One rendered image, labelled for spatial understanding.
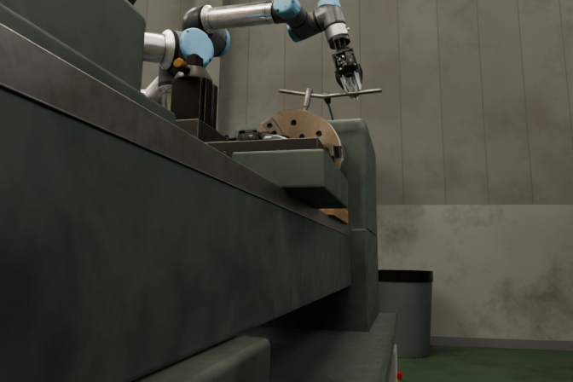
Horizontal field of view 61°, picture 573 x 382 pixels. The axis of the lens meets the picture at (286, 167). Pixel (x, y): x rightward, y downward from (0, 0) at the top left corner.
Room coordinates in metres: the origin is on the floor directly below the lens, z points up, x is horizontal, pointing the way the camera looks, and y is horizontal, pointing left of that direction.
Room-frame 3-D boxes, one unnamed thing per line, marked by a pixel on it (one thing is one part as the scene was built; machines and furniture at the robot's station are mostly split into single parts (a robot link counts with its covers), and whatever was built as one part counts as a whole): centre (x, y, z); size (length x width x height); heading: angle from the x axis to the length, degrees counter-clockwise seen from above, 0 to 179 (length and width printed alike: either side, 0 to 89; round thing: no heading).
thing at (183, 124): (1.00, 0.19, 1.00); 0.20 x 0.10 x 0.05; 166
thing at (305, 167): (0.92, 0.17, 0.89); 0.53 x 0.30 x 0.06; 76
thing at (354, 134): (1.97, -0.10, 1.06); 0.59 x 0.48 x 0.39; 166
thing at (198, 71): (0.98, 0.20, 1.13); 0.08 x 0.08 x 0.03
